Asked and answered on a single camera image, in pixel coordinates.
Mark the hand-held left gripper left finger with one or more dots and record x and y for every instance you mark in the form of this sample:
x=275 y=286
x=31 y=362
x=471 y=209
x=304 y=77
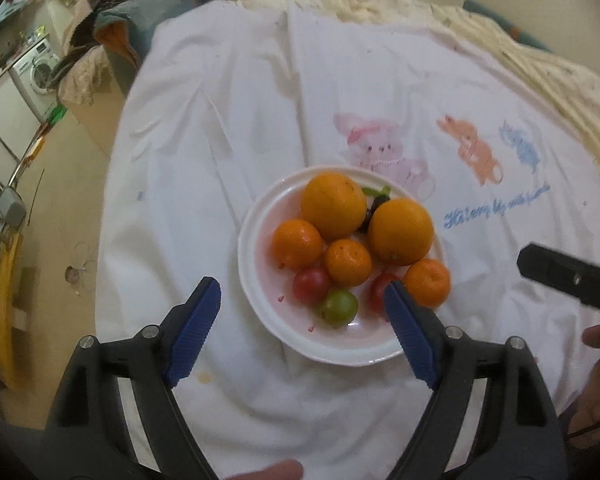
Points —
x=195 y=330

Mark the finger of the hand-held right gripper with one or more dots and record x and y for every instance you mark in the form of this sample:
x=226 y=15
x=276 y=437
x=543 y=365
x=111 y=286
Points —
x=565 y=275

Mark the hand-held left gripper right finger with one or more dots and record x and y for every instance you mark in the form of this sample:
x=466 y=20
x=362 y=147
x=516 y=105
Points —
x=410 y=332

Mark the red tomato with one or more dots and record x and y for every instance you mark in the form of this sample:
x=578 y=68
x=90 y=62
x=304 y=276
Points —
x=311 y=284
x=379 y=292

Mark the small tangerine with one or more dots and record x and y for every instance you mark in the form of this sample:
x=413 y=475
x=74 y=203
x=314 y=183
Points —
x=297 y=243
x=348 y=262
x=428 y=282

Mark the pink strawberry-pattern bowl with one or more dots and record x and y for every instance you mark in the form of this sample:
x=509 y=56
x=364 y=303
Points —
x=340 y=345

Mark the green tomato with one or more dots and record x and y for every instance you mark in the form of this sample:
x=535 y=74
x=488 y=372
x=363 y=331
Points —
x=338 y=307

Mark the large orange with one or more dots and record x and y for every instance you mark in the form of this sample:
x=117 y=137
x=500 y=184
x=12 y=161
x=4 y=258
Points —
x=401 y=230
x=334 y=205

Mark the person's right forearm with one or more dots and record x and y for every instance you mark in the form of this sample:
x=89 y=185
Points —
x=595 y=400

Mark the person's right hand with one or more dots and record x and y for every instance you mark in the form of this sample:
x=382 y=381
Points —
x=599 y=336

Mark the person's left hand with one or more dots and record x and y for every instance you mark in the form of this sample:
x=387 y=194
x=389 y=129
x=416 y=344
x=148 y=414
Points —
x=270 y=471

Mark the floor drain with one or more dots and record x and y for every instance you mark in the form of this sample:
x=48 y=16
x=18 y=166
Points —
x=72 y=274

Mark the white cartoon-print cloth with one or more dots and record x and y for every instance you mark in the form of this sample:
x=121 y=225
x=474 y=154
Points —
x=220 y=160

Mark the yellow stool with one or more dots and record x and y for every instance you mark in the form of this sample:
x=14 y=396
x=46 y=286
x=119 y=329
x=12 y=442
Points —
x=2 y=310

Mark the cream textured blanket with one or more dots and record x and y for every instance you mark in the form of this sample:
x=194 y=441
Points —
x=540 y=75

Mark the grey plastic item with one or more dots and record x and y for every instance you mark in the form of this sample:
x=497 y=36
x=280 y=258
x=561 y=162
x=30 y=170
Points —
x=11 y=209

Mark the green plastic item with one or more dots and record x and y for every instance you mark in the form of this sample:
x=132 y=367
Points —
x=57 y=115

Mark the white cabinet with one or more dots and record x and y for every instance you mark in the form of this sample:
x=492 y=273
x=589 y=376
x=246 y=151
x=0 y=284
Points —
x=5 y=115

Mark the white washing machine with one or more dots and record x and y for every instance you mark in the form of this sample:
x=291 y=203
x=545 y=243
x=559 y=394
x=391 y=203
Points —
x=37 y=72

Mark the pile of clothes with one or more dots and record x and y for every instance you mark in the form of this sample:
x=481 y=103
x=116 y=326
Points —
x=125 y=25

